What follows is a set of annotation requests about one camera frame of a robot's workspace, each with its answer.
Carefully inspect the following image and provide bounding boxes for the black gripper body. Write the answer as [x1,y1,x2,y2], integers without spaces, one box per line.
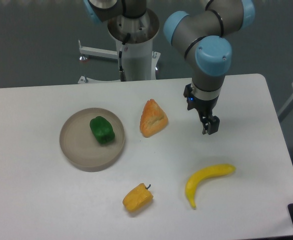
[183,84,218,119]

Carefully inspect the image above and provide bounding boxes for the green toy pepper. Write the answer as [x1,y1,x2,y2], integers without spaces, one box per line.
[89,115,115,145]

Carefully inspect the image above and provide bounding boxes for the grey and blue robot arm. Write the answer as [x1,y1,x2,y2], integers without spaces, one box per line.
[84,0,255,135]

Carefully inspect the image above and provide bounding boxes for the yellow toy pepper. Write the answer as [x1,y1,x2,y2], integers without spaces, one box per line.
[122,183,154,213]

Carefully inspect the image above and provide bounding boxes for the beige round plate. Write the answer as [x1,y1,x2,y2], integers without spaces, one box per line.
[59,108,126,172]

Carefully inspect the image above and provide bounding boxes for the yellow toy banana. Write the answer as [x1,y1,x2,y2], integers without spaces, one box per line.
[184,163,236,210]

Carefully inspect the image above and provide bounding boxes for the orange toy bread slice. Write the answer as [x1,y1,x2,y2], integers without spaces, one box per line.
[139,99,169,138]

